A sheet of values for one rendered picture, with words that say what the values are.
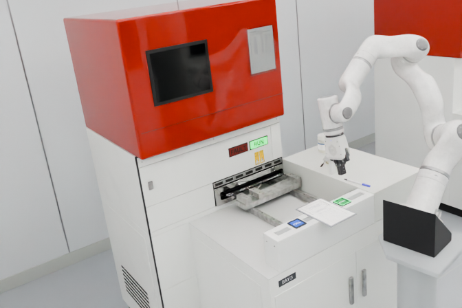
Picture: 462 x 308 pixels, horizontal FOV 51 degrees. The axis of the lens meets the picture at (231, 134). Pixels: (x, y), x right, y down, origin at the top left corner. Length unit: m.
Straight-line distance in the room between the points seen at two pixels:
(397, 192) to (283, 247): 0.68
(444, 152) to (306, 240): 0.66
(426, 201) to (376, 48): 0.66
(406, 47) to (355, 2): 2.99
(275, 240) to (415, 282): 0.62
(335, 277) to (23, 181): 2.27
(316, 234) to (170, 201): 0.71
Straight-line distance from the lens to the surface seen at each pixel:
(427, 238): 2.05
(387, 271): 2.50
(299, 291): 2.08
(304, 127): 4.79
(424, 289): 2.20
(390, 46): 2.16
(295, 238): 1.95
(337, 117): 1.94
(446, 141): 2.11
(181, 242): 2.42
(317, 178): 2.46
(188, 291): 2.57
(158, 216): 2.30
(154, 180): 2.23
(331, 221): 2.00
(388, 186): 2.29
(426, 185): 2.08
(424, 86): 2.18
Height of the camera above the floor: 1.94
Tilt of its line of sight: 18 degrees down
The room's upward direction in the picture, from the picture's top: 7 degrees counter-clockwise
